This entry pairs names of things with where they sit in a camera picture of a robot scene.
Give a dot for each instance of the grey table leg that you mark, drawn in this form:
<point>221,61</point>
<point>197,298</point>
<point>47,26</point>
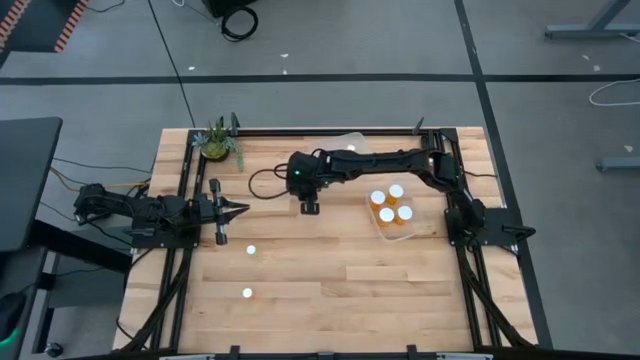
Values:
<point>575,32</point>

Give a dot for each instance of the black chair with green light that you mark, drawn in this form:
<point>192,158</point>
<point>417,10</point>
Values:
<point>10,320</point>

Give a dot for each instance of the large orange medicine bottle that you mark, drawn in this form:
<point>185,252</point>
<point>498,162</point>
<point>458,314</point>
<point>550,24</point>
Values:
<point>377,197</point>
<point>386,215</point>
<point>404,213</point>
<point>395,191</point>

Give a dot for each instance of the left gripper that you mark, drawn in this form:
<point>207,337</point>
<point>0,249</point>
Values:
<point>210,210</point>

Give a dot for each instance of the black mat orange striped edge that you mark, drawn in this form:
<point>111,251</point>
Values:
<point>30,25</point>

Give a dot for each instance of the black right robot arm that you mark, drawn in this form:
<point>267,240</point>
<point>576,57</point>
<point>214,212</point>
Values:
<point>390,162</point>

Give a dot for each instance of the grey table foot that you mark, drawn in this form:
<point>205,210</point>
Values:
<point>620,164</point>

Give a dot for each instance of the black caster wheel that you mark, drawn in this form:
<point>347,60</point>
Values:
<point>53,350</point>

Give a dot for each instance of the white cap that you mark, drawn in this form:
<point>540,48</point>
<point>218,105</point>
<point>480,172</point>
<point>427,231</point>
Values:
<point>251,249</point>

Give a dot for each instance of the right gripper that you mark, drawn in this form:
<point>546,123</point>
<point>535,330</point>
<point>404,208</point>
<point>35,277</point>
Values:
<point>310,202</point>

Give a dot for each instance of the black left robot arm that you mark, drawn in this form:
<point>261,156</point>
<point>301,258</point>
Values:
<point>150,207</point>

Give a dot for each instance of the potted green plant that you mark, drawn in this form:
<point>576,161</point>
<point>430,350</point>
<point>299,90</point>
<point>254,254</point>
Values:
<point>216,147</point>

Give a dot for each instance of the small orange medicine bottle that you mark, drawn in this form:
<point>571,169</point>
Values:
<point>247,292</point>

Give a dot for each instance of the black aluminium rig frame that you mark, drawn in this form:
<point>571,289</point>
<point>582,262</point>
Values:
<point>280,132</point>

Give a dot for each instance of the black box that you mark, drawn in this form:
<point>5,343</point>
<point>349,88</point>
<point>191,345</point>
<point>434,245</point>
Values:
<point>225,6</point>

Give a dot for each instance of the black desk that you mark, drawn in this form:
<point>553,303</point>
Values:
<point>25,185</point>

